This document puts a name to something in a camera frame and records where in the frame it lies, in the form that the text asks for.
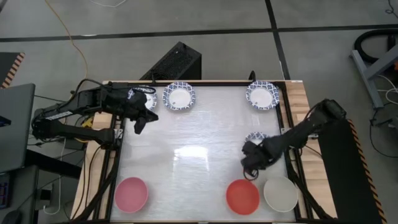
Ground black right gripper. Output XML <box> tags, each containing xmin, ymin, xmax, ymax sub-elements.
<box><xmin>241</xmin><ymin>136</ymin><xmax>282</xmax><ymax>171</ymax></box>

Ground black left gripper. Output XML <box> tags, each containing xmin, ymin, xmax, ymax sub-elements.
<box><xmin>104</xmin><ymin>86</ymin><xmax>159</xmax><ymax>135</ymax></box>

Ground blue patterned paper bowl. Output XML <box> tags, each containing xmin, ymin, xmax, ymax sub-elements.
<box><xmin>245</xmin><ymin>80</ymin><xmax>280</xmax><ymax>111</ymax></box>
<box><xmin>127</xmin><ymin>85</ymin><xmax>158</xmax><ymax>111</ymax></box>
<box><xmin>244</xmin><ymin>131</ymin><xmax>268</xmax><ymax>146</ymax></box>
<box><xmin>162</xmin><ymin>81</ymin><xmax>197</xmax><ymax>111</ymax></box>

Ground red plastic bowl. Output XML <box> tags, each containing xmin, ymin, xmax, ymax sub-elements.
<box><xmin>225</xmin><ymin>179</ymin><xmax>261</xmax><ymax>216</ymax></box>

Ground white plastic bowl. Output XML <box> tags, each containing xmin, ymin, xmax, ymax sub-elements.
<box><xmin>263</xmin><ymin>176</ymin><xmax>299</xmax><ymax>213</ymax></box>

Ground pink plastic bowl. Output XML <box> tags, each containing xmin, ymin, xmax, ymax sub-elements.
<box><xmin>114</xmin><ymin>176</ymin><xmax>149</xmax><ymax>214</ymax></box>

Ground black computer tower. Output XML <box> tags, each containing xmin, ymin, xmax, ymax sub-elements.
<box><xmin>139</xmin><ymin>41</ymin><xmax>202</xmax><ymax>81</ymax></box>

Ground large black hazard-striped mat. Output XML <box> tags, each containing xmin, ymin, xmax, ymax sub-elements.
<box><xmin>317</xmin><ymin>118</ymin><xmax>388</xmax><ymax>224</ymax></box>

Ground grey monitor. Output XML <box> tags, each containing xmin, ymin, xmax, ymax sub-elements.
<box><xmin>0</xmin><ymin>83</ymin><xmax>36</xmax><ymax>174</ymax></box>

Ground grey desk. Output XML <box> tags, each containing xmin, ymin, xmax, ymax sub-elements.
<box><xmin>0</xmin><ymin>164</ymin><xmax>40</xmax><ymax>224</ymax></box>

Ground grey metal stand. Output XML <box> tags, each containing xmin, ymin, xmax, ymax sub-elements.
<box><xmin>349</xmin><ymin>43</ymin><xmax>398</xmax><ymax>109</ymax></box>

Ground small black hazard-striped mat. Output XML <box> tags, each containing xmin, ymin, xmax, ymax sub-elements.
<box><xmin>0</xmin><ymin>52</ymin><xmax>25</xmax><ymax>90</ymax></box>

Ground dark keyboard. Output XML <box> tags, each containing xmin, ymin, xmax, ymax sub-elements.
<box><xmin>0</xmin><ymin>173</ymin><xmax>12</xmax><ymax>210</ymax></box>

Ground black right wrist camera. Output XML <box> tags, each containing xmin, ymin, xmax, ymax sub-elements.
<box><xmin>241</xmin><ymin>141</ymin><xmax>259</xmax><ymax>157</ymax></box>

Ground black aluminium table frame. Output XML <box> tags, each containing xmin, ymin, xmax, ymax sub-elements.
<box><xmin>73</xmin><ymin>79</ymin><xmax>340</xmax><ymax>224</ymax></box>

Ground yellow floor cable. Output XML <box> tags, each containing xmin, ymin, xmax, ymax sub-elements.
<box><xmin>44</xmin><ymin>0</ymin><xmax>94</xmax><ymax>144</ymax></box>

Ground white charger cable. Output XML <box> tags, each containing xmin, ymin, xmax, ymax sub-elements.
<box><xmin>42</xmin><ymin>136</ymin><xmax>68</xmax><ymax>216</ymax></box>

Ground black looped floor cable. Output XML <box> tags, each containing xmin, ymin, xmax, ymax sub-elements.
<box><xmin>369</xmin><ymin>102</ymin><xmax>398</xmax><ymax>158</ymax></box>

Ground thin white floor cable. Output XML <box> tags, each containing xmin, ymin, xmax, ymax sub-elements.
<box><xmin>90</xmin><ymin>0</ymin><xmax>128</xmax><ymax>9</ymax></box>

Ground bundle of white cables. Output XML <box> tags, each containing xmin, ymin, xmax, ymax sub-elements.
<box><xmin>377</xmin><ymin>74</ymin><xmax>398</xmax><ymax>105</ymax></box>

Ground black hose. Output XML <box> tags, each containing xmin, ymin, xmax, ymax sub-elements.
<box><xmin>354</xmin><ymin>28</ymin><xmax>398</xmax><ymax>65</ymax></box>

